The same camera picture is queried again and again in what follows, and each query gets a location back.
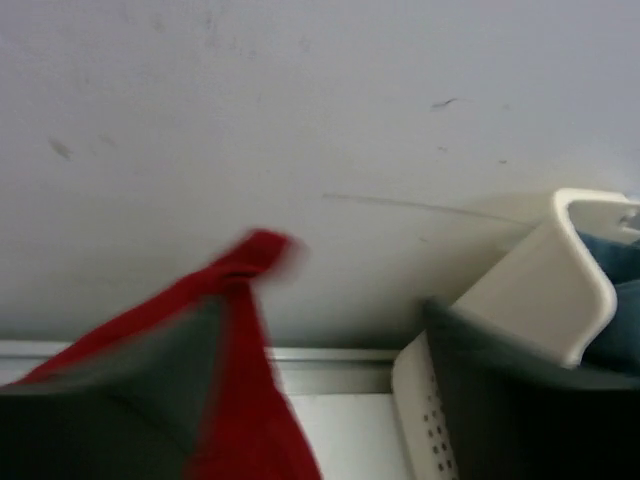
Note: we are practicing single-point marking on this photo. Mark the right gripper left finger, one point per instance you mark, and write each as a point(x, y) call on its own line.
point(133, 411)

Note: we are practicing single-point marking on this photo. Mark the blue t shirt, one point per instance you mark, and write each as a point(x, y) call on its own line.
point(617, 346)

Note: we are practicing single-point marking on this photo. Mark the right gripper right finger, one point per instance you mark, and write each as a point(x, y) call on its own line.
point(512, 414)

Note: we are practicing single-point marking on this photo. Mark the cream laundry basket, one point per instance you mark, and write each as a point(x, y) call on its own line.
point(547, 294)

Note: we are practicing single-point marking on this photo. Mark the red t shirt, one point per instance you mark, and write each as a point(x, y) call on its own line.
point(249, 430)

